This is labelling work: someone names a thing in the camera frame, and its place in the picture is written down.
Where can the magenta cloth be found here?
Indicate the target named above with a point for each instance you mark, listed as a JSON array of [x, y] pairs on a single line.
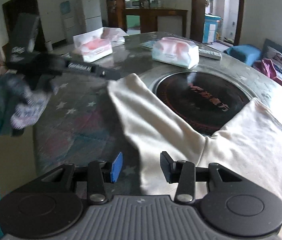
[[266, 67]]

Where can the left gloved hand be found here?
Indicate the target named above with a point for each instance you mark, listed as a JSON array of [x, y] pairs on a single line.
[[20, 106]]

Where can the open tissue box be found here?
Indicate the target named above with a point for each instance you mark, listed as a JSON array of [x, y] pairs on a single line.
[[91, 46]]

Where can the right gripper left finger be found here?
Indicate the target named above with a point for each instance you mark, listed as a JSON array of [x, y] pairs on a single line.
[[116, 168]]

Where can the white refrigerator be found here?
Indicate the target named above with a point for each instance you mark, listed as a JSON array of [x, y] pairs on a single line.
[[89, 15]]

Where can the dark wooden cabinet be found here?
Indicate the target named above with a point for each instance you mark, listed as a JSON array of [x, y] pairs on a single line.
[[146, 16]]

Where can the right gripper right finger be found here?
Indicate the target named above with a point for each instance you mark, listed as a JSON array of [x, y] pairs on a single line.
[[167, 166]]

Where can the beige garment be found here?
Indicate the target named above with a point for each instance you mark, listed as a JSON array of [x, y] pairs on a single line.
[[250, 144]]

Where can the round black induction cooktop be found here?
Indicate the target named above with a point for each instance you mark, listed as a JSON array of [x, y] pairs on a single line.
[[204, 100]]

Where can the blue booklet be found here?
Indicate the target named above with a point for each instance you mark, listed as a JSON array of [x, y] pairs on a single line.
[[148, 44]]

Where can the grey remote control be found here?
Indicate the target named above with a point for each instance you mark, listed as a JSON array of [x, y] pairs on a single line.
[[210, 54]]

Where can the blue sofa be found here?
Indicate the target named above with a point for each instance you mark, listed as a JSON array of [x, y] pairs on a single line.
[[248, 54]]

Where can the pink tissue pack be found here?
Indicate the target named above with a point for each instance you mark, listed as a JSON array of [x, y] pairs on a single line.
[[176, 51]]

